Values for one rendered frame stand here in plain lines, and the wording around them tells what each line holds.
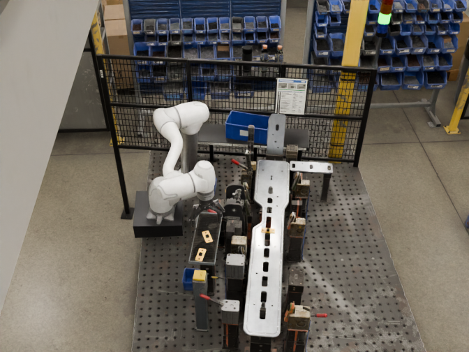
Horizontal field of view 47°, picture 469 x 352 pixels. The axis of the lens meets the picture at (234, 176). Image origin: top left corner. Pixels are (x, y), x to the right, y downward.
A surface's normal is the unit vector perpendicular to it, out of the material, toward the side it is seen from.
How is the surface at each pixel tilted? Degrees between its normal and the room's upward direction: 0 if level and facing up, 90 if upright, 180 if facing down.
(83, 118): 89
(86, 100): 92
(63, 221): 0
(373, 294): 0
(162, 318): 0
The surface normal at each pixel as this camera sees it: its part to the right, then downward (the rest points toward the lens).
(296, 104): -0.10, 0.66
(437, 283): 0.00, -0.76
